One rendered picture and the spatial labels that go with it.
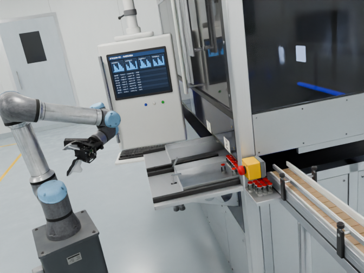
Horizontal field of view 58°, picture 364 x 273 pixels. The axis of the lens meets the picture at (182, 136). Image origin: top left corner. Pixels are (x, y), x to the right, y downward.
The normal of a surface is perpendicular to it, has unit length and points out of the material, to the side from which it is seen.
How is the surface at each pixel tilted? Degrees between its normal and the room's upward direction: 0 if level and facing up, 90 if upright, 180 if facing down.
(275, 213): 90
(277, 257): 90
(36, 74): 90
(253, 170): 90
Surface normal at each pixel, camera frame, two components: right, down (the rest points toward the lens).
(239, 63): 0.18, 0.29
